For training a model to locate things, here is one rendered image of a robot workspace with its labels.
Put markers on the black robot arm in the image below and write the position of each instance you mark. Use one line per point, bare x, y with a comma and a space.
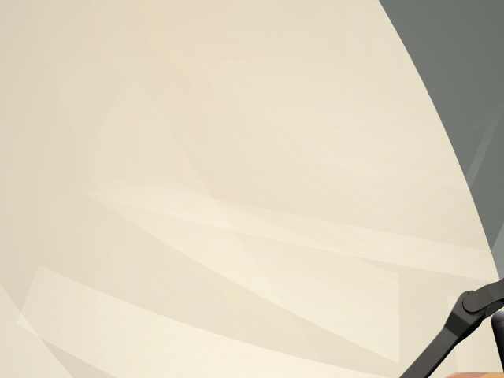
467, 314

